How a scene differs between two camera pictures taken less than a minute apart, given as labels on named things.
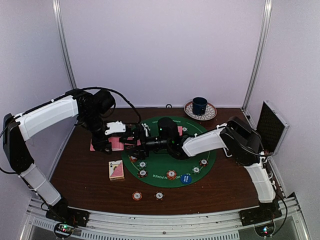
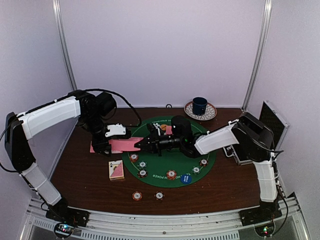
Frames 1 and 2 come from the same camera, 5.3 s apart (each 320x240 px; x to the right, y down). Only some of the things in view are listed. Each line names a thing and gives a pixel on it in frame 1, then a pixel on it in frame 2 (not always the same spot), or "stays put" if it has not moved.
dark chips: [142, 173] stays put
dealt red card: [91, 147] stays put
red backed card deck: [116, 145] stays put
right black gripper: [138, 135] → [154, 143]
